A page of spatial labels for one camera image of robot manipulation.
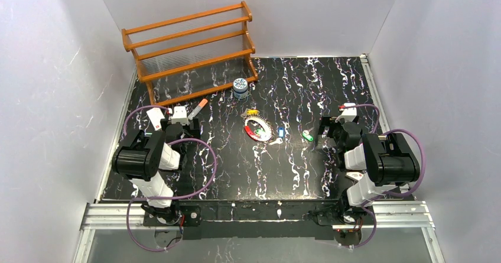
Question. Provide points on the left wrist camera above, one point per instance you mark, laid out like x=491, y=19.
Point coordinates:
x=180, y=116

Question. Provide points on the orange capped marker pen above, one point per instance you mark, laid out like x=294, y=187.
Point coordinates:
x=197, y=109

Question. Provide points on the green tagged key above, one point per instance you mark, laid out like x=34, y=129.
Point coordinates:
x=306, y=135

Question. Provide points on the white card box left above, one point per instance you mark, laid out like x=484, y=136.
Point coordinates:
x=155, y=115

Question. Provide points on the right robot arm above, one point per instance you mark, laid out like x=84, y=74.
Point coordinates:
x=384, y=162

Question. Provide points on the small blue patterned tin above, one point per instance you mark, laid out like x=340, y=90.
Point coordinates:
x=240, y=88

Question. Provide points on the red handled keyring with keys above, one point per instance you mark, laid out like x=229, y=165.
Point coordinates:
x=256, y=126

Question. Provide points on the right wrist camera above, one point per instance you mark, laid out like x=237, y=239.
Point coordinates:
x=348, y=112

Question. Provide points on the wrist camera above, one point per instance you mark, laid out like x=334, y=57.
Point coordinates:
x=180, y=116
x=348, y=112

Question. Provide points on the white card box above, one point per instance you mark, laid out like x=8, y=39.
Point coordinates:
x=155, y=115
x=354, y=175

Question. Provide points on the aluminium frame rail front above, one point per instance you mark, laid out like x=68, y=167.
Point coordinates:
x=388, y=214

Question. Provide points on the white card box right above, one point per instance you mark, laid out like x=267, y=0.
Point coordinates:
x=354, y=175

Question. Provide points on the orange wooden shelf rack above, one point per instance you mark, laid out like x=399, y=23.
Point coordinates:
x=184, y=44

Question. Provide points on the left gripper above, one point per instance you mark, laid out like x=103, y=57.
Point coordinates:
x=184, y=126

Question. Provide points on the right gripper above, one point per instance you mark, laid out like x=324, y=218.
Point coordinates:
x=329, y=124

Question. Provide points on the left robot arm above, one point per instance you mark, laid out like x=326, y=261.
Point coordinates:
x=140, y=158

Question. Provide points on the blue tagged key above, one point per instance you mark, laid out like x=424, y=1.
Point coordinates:
x=280, y=137

